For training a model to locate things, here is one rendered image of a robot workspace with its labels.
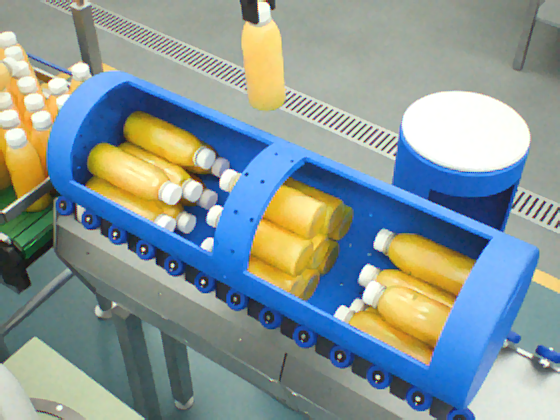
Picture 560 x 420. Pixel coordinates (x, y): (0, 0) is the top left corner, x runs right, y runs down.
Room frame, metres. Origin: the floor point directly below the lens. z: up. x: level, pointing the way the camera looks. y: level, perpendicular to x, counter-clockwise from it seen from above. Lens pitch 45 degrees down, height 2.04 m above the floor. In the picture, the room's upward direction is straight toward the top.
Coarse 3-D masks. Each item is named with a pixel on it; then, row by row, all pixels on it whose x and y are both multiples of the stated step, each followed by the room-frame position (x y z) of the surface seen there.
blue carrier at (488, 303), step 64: (64, 128) 1.08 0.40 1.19; (192, 128) 1.22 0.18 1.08; (256, 128) 1.06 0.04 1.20; (64, 192) 1.05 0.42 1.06; (256, 192) 0.88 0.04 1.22; (384, 192) 0.88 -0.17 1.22; (192, 256) 0.86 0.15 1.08; (384, 256) 0.93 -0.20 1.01; (512, 256) 0.73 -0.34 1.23; (320, 320) 0.72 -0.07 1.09; (448, 320) 0.64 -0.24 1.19; (512, 320) 0.76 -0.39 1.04; (448, 384) 0.59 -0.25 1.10
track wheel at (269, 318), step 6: (264, 306) 0.83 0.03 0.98; (264, 312) 0.82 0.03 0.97; (270, 312) 0.82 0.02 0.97; (276, 312) 0.82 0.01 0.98; (264, 318) 0.82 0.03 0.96; (270, 318) 0.81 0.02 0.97; (276, 318) 0.81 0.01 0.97; (282, 318) 0.81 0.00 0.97; (264, 324) 0.81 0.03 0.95; (270, 324) 0.81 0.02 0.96; (276, 324) 0.80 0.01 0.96
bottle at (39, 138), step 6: (48, 126) 1.24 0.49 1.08; (36, 132) 1.23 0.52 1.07; (42, 132) 1.23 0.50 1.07; (48, 132) 1.23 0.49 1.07; (30, 138) 1.23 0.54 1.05; (36, 138) 1.22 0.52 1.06; (42, 138) 1.22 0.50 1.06; (48, 138) 1.22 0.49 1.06; (36, 144) 1.22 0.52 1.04; (42, 144) 1.21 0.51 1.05; (42, 150) 1.21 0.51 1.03; (42, 156) 1.21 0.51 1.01; (42, 162) 1.21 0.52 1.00; (48, 174) 1.21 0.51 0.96; (54, 192) 1.21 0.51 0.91
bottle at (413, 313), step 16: (384, 288) 0.76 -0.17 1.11; (400, 288) 0.75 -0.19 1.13; (384, 304) 0.73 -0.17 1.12; (400, 304) 0.72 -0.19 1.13; (416, 304) 0.72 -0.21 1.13; (432, 304) 0.72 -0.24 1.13; (384, 320) 0.72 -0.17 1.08; (400, 320) 0.70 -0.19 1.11; (416, 320) 0.69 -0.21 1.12; (432, 320) 0.69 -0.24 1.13; (416, 336) 0.68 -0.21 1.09; (432, 336) 0.67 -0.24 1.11
